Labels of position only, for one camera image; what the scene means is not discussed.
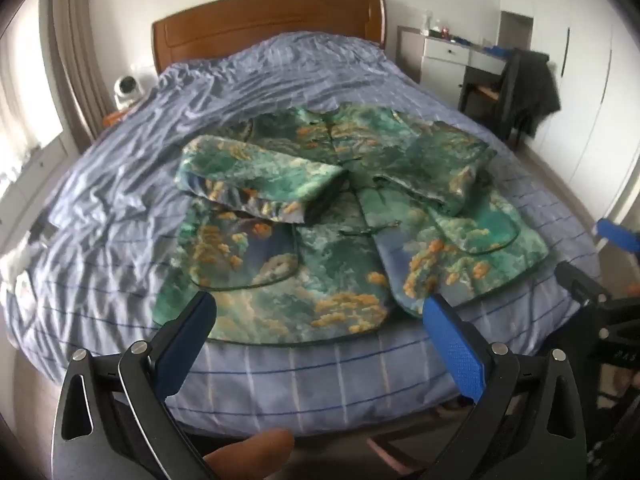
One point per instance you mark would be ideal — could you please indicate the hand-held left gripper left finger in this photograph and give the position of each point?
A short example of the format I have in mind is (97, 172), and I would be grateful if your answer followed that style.
(187, 340)

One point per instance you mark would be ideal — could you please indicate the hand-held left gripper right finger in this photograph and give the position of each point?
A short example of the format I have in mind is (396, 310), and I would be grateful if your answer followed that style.
(455, 345)

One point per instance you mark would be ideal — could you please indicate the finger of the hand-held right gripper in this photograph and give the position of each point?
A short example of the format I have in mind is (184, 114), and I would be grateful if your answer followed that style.
(580, 282)
(617, 235)

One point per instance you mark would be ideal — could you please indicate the green printed jacket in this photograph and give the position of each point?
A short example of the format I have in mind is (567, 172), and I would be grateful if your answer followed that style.
(340, 260)

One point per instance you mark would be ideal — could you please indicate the person's left hand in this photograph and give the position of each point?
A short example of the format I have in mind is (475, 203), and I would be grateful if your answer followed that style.
(250, 452)

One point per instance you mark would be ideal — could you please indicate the white wardrobe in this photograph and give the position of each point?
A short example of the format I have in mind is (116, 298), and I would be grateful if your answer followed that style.
(590, 110)

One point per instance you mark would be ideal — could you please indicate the chair with black jacket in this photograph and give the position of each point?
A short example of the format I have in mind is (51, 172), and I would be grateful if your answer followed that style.
(530, 85)

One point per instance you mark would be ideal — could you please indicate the small black object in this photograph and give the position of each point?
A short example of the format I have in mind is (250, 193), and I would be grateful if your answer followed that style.
(44, 230)

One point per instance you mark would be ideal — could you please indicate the white cloth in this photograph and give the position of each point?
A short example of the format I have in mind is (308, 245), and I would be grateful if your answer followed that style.
(15, 280)

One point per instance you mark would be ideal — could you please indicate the wooden chair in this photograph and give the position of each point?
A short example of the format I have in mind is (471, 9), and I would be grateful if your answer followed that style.
(482, 91)

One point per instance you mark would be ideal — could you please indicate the small blue item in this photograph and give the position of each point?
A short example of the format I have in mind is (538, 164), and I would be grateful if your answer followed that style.
(495, 50)

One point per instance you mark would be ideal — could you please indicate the wooden nightstand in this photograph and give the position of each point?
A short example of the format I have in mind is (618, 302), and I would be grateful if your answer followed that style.
(112, 119)

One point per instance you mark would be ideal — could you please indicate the white desk with drawer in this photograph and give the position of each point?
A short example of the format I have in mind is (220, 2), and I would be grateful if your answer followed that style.
(445, 55)

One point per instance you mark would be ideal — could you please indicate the small white fan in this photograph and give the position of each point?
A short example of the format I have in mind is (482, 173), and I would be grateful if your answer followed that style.
(129, 89)

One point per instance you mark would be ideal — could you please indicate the clear bottle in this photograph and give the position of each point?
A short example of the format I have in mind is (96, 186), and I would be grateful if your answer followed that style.
(428, 22)

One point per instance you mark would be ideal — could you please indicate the beige curtain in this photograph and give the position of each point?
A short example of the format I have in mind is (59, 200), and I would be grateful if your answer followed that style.
(75, 60)

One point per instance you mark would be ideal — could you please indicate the wooden headboard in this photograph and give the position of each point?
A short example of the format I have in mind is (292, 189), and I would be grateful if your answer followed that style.
(270, 20)

